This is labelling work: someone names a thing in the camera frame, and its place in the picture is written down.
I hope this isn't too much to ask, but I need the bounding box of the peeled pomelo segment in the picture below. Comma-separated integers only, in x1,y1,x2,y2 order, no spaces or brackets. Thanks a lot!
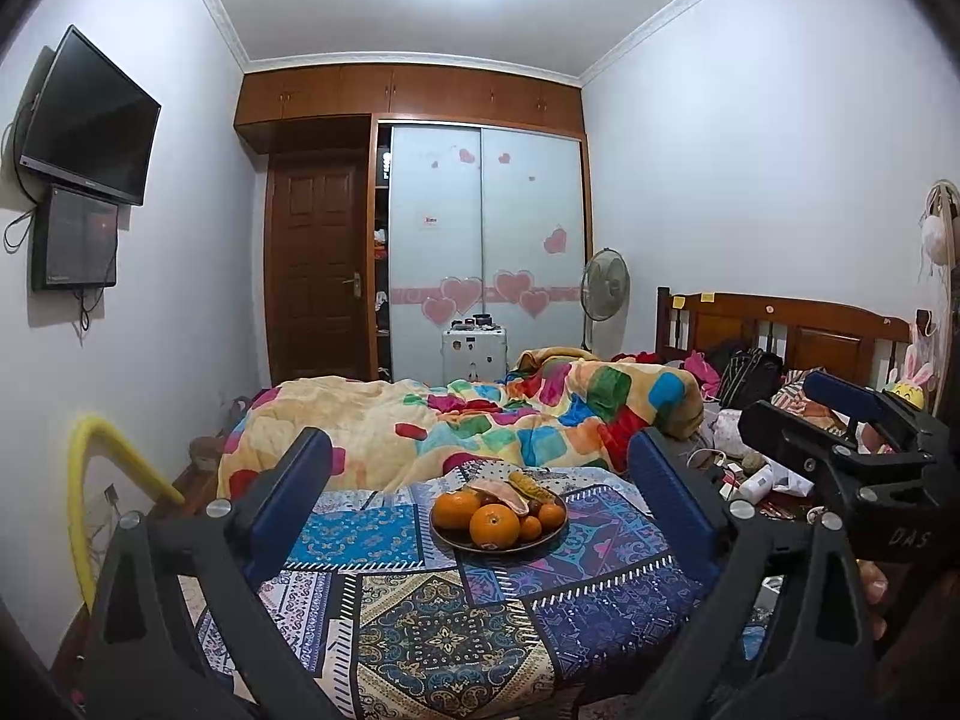
467,478,530,517

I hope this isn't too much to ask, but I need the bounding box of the yellow banana piece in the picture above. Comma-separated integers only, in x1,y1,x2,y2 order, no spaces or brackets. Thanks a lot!
508,470,558,505

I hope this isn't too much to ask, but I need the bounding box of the rabbit plush toy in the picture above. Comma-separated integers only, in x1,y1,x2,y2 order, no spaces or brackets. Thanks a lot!
885,344,934,410

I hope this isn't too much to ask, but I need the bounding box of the white bottle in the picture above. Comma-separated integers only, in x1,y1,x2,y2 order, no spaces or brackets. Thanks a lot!
737,465,775,505

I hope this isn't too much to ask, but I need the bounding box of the wooden headboard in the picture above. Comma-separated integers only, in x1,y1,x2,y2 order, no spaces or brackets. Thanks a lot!
656,286,911,388

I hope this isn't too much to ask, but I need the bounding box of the black striped bag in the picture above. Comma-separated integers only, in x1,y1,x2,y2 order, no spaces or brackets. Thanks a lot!
718,348,786,411

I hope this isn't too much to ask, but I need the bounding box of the small mandarin far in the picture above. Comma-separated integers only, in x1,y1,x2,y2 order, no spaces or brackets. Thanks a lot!
537,502,566,532

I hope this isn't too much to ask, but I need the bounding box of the small mandarin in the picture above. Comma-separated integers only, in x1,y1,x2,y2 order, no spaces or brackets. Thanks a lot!
519,515,544,541
537,502,566,532

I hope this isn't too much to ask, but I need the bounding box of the colourful patchwork fleece blanket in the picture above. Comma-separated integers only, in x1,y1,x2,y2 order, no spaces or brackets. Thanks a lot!
217,346,704,499

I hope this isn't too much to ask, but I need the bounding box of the small mandarin near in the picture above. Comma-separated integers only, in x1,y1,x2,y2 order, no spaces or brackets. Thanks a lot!
519,515,544,541

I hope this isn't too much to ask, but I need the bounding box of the large orange near edge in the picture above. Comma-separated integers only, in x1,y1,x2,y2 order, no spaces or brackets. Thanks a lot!
469,504,521,551

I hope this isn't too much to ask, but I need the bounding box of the yellow foam tube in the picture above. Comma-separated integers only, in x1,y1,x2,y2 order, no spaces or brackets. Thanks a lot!
67,414,187,613

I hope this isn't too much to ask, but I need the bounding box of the standing electric fan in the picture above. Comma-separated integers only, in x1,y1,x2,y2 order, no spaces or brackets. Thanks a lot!
579,247,630,351

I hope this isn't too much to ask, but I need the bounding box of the brown round plate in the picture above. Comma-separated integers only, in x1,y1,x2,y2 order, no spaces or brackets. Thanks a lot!
430,481,568,556

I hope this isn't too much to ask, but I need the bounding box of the blue patterned bed sheet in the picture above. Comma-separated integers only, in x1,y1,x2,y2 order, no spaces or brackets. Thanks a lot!
179,460,752,720

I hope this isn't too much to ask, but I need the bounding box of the large orange with sticker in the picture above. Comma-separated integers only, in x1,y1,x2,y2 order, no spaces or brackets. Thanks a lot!
431,489,482,532

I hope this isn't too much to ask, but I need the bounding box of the white box appliance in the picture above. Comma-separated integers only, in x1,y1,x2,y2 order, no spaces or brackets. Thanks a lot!
441,314,508,383

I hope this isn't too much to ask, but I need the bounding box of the white sliding wardrobe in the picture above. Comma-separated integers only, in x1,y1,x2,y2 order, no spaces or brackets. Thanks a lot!
386,124,587,385

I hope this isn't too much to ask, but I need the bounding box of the brown wooden door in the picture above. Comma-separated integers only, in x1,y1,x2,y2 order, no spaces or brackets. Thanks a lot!
263,153,370,383

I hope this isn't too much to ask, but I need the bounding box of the small wall monitor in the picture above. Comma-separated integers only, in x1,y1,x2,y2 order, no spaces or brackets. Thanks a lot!
29,185,119,291

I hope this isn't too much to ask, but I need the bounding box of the black wall television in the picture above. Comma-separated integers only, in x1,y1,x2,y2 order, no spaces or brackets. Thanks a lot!
18,26,161,206

